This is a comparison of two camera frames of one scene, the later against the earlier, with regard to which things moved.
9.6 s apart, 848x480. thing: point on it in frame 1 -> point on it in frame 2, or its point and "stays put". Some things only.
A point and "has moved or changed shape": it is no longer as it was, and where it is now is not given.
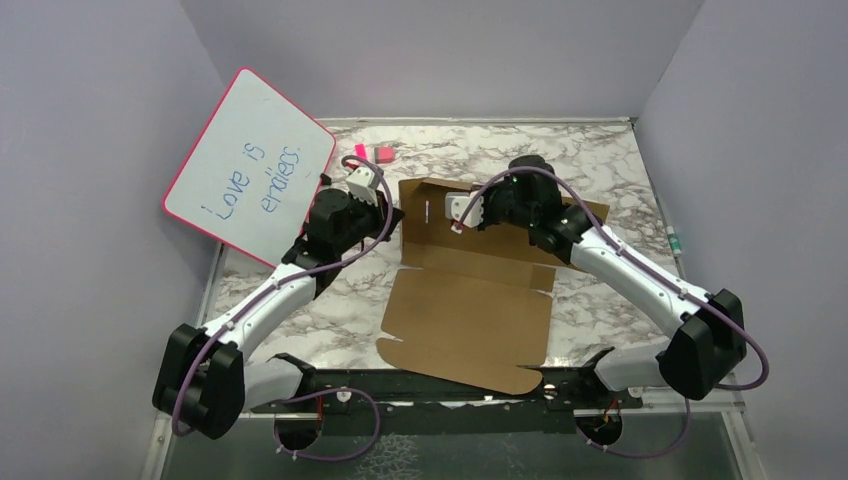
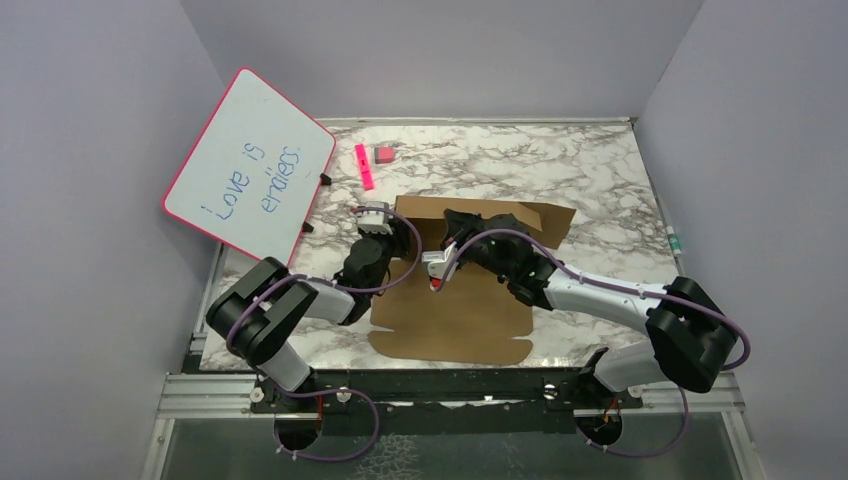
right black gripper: x=488 y=191 -> x=459 y=226
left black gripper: x=380 y=212 -> x=399 y=239
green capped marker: x=674 y=241 stays put
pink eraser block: x=384 y=154 stays put
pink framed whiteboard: x=256 y=165 stays put
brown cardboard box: x=471 y=308 has moved or changed shape
